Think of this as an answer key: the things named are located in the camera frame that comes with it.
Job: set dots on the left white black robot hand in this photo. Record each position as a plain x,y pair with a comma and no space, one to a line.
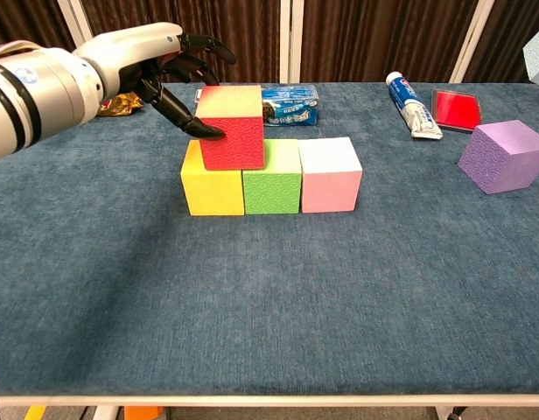
129,48

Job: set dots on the red orange cube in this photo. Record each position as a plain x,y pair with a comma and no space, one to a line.
239,144

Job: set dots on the yellow cube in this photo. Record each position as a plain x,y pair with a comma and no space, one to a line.
212,192

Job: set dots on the pink cube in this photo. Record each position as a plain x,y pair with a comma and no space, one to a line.
328,188

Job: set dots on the purple cube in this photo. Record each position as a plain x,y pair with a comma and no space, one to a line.
510,155

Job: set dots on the light blue cube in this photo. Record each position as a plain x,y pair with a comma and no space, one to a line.
538,59

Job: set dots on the green cube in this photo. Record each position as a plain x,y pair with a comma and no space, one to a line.
274,190

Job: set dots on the gold foil snack packet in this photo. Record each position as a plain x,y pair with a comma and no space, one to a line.
121,105

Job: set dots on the brown pleated curtain panel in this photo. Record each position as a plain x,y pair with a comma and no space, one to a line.
252,39
24,22
374,39
506,44

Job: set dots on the blue cookie package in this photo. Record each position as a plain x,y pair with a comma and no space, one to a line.
296,107

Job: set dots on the white blue toothpaste tube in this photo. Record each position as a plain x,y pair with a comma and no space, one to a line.
411,105

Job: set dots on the blue table cloth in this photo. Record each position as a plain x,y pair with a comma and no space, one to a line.
269,306

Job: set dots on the red ink pad box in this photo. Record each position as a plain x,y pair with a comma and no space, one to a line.
455,109

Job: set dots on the orange box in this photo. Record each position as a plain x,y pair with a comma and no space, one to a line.
142,413

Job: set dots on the yellow floor tape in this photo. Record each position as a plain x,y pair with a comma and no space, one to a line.
35,413

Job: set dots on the white partition frame post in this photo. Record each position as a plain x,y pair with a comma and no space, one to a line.
69,11
291,39
471,44

